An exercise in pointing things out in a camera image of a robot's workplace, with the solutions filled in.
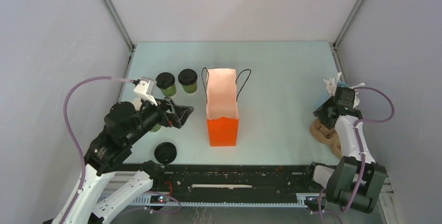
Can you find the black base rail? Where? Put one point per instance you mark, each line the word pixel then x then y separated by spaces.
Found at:
pixel 235 185

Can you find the orange paper bag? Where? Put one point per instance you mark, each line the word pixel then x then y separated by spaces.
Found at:
pixel 222 87

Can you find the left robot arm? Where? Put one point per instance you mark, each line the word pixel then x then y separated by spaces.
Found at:
pixel 124 126

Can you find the black coffee cup lid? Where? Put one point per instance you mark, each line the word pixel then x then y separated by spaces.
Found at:
pixel 165 80

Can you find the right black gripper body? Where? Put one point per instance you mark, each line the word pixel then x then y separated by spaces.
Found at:
pixel 322 111

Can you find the stack of black lids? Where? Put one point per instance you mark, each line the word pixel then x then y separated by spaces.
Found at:
pixel 165 153

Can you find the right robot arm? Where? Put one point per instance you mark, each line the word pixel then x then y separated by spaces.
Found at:
pixel 357 180

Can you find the stack of paper cups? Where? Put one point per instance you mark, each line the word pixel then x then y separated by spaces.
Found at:
pixel 146 112

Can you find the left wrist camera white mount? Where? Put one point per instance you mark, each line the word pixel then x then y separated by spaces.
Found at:
pixel 143 89

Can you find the green paper coffee cup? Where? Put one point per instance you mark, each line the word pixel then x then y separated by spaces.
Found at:
pixel 169 91

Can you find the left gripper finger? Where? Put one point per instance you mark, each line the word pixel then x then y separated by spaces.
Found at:
pixel 181 115
pixel 173 107

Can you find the blue cup of stirrers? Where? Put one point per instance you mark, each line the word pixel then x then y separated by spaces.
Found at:
pixel 333 83

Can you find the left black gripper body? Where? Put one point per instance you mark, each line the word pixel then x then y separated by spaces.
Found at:
pixel 154 114

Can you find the brown pulp cup carrier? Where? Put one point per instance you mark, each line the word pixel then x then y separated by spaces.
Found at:
pixel 328 137

